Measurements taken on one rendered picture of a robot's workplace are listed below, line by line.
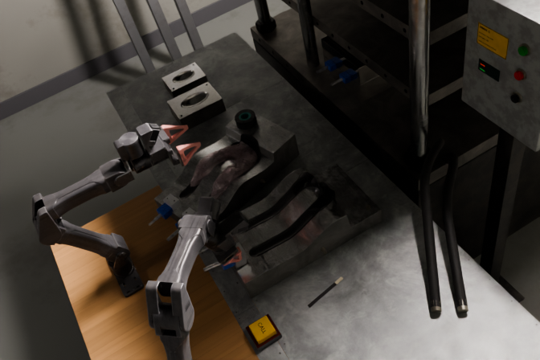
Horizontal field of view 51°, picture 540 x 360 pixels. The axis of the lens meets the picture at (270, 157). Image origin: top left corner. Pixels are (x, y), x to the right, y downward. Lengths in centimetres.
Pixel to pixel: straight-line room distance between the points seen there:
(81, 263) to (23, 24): 241
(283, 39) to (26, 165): 200
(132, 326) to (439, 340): 92
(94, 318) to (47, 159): 211
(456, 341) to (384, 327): 19
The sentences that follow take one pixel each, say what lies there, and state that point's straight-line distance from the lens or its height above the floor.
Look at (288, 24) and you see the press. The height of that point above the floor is 79.
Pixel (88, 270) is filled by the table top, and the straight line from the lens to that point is 208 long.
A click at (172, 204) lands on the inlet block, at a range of 201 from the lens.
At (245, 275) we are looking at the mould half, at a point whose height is 89.
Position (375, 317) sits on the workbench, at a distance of 172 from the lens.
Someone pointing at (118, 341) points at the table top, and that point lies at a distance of 188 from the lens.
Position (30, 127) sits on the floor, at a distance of 428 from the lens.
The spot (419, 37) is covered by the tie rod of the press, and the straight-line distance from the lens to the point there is 170.
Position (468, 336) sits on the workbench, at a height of 80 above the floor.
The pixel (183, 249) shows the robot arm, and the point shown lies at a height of 122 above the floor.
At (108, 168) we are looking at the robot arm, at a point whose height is 123.
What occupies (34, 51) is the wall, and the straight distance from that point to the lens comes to 431.
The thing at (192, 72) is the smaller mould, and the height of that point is 85.
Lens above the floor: 232
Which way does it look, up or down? 45 degrees down
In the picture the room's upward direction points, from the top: 15 degrees counter-clockwise
